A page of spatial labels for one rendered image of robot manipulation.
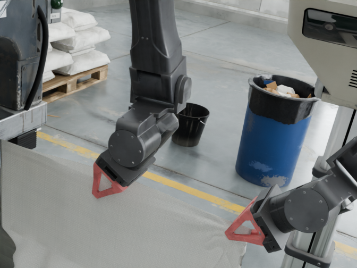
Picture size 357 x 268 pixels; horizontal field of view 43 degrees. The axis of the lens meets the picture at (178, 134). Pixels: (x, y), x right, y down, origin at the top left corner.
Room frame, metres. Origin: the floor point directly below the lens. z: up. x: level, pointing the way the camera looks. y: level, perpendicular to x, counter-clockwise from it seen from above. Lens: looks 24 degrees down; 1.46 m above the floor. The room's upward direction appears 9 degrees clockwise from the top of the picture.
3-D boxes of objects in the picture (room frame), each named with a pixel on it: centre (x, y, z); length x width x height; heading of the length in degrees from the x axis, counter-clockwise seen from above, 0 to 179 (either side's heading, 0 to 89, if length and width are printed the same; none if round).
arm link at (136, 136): (0.63, 0.05, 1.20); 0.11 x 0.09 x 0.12; 160
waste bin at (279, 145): (2.86, -0.63, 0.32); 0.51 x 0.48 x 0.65; 159
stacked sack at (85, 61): (4.13, 1.07, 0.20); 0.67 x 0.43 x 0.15; 159
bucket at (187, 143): (3.19, -0.06, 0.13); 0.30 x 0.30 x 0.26
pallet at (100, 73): (3.91, 1.38, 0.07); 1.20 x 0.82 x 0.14; 161
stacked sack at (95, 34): (4.13, 1.09, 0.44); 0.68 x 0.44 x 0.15; 159
